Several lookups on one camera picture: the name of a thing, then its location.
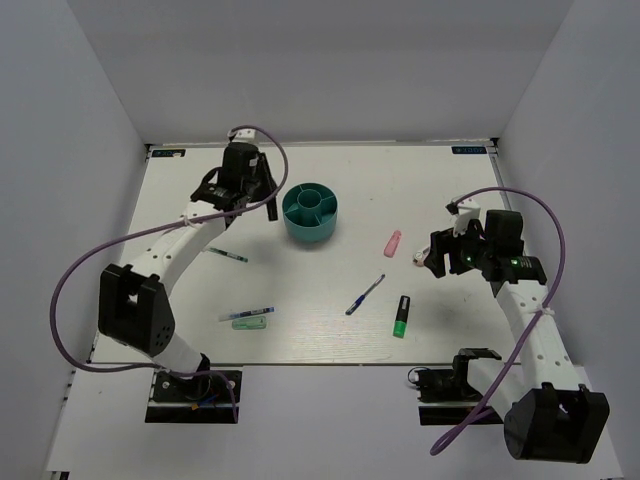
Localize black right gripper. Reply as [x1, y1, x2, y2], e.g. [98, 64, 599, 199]
[424, 217, 493, 278]

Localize green gel pen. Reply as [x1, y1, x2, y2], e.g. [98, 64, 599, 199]
[206, 247, 249, 263]

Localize pink correction tape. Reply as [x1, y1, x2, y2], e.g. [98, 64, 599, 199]
[413, 247, 430, 267]

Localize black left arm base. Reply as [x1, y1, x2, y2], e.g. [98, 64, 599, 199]
[145, 370, 242, 425]

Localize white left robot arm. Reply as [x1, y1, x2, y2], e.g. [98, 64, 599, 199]
[98, 141, 278, 399]

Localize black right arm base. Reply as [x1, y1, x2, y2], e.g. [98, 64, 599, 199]
[407, 348, 502, 426]

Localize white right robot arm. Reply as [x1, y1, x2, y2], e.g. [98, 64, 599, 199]
[418, 206, 610, 464]

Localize teal round organizer container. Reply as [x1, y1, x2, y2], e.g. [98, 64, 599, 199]
[282, 183, 338, 244]

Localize blue left corner label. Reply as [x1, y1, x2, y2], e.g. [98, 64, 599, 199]
[151, 149, 186, 158]

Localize blue corner label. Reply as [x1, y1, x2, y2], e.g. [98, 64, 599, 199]
[451, 145, 487, 155]
[151, 149, 186, 158]

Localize pink eraser stick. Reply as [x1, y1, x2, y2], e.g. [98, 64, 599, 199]
[383, 230, 402, 258]

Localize blue right corner label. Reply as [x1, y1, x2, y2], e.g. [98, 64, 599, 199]
[451, 145, 487, 155]

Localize green transparent eraser case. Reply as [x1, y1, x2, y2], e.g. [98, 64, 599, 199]
[232, 316, 267, 331]

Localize blue ballpoint pen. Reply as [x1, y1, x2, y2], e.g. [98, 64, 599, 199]
[345, 274, 386, 316]

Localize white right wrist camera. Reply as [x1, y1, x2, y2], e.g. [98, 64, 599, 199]
[445, 197, 481, 237]

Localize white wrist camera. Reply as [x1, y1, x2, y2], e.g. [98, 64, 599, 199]
[227, 128, 256, 142]
[445, 197, 481, 237]

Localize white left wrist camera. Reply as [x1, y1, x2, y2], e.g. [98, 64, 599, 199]
[227, 128, 256, 142]

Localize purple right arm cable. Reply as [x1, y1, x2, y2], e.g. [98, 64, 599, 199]
[429, 186, 565, 457]

